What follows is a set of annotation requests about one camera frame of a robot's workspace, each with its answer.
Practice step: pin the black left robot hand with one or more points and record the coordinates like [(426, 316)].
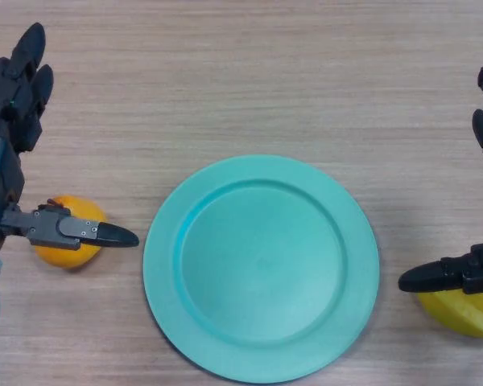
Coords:
[(4, 132)]

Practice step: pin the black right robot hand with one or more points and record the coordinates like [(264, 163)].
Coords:
[(479, 273)]

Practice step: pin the yellow starfruit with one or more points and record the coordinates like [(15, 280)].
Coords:
[(459, 315)]

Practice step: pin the green round plate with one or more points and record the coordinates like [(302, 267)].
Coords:
[(261, 269)]

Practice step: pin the orange pear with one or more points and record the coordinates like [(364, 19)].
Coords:
[(64, 257)]

